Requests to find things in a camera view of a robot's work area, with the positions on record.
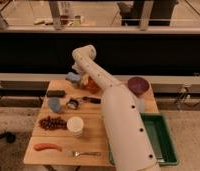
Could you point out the blue sponge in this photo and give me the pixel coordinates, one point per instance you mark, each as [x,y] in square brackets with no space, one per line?
[73,78]

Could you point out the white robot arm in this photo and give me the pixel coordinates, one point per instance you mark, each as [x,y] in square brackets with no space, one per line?
[117,100]

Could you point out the white paper cup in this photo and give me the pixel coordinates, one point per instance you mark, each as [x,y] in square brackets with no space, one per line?
[75,125]

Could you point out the purple plate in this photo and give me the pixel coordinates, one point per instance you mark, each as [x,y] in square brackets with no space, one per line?
[138,85]

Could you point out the wooden table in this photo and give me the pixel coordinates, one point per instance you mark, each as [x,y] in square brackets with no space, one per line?
[93,139]

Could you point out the bunch of dark grapes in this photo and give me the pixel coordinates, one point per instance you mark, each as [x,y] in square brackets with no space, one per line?
[52,123]

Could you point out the green plastic tray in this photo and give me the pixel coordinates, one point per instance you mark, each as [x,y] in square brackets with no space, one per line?
[159,136]

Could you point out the silver metal fork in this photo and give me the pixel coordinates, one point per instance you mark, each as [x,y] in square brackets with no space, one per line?
[77,154]

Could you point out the orange sausage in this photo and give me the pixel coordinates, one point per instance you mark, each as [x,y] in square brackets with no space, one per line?
[44,146]

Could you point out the black handled measuring scoop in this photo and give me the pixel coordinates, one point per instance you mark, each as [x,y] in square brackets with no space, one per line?
[74,103]

